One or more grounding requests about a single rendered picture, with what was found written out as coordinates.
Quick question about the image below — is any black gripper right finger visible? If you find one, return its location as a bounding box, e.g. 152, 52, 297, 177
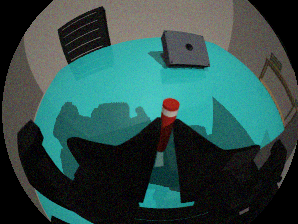
173, 119, 261, 204

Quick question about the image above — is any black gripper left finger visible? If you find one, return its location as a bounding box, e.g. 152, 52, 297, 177
67, 117, 161, 202

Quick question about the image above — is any dark red peg with white band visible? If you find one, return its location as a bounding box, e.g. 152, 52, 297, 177
157, 97, 180, 152

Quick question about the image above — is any grey sloped panel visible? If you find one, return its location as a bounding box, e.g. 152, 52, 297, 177
160, 30, 210, 68

